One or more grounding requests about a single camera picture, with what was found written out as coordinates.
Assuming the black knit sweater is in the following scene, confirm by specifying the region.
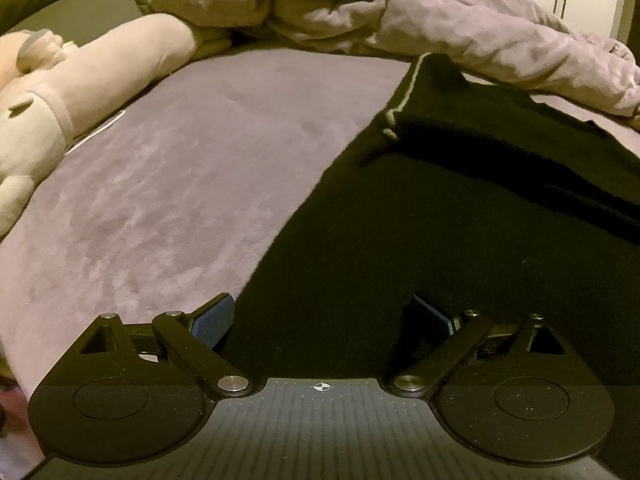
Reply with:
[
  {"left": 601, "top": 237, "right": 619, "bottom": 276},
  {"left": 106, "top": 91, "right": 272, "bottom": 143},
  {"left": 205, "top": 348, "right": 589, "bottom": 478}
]
[{"left": 214, "top": 52, "right": 640, "bottom": 480}]

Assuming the purple fleece bed sheet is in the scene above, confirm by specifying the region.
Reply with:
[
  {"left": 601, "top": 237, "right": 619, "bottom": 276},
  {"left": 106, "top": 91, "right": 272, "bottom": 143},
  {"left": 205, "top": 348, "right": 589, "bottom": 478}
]
[{"left": 1, "top": 46, "right": 616, "bottom": 392}]

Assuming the long pink plush toy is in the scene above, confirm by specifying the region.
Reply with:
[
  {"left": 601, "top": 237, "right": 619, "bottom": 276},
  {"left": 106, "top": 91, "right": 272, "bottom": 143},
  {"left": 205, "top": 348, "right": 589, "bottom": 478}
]
[{"left": 1, "top": 13, "right": 231, "bottom": 234}]

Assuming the purple crumpled duvet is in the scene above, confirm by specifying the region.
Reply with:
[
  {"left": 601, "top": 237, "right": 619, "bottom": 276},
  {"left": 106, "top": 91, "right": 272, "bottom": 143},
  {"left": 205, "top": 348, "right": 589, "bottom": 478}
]
[{"left": 149, "top": 0, "right": 639, "bottom": 128}]

